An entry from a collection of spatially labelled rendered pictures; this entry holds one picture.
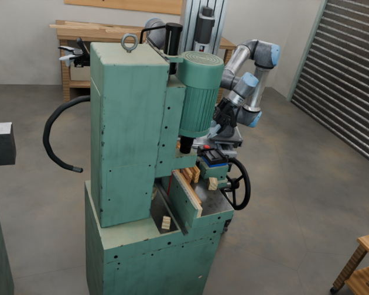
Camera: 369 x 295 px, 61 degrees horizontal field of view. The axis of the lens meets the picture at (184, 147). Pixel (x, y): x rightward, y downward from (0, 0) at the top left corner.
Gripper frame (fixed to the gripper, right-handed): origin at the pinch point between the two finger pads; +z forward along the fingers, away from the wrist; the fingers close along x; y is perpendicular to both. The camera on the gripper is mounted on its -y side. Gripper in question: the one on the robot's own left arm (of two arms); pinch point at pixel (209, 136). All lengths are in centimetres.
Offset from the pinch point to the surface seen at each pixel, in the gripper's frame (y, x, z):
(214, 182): -2.8, 18.7, 14.3
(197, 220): 6.8, 33.4, 27.1
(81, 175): -16, -117, 116
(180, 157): 17.8, 11.8, 11.9
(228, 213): -6.9, 33.4, 19.2
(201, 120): 25.2, 17.2, -8.2
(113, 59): 68, 16, -11
